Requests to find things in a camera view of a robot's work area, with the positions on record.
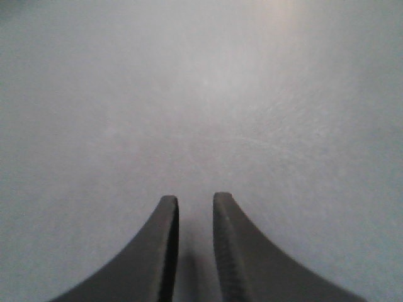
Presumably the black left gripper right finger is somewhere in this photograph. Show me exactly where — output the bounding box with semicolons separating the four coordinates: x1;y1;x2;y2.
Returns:
213;192;363;301

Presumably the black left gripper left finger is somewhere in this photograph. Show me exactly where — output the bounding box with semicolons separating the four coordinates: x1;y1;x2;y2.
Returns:
56;195;179;301

